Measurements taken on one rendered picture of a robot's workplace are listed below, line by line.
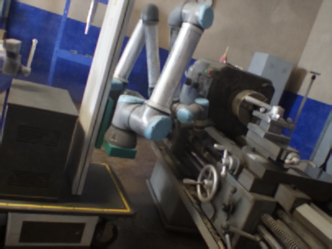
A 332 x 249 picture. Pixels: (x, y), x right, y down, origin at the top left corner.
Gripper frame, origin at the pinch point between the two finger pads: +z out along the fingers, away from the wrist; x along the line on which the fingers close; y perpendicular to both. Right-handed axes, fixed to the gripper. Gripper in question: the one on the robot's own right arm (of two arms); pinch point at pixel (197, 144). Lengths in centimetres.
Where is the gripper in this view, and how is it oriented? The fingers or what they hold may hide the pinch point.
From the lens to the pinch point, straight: 204.3
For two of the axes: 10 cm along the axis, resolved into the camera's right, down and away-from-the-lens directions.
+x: 5.0, 4.7, -7.3
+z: -0.2, 8.5, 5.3
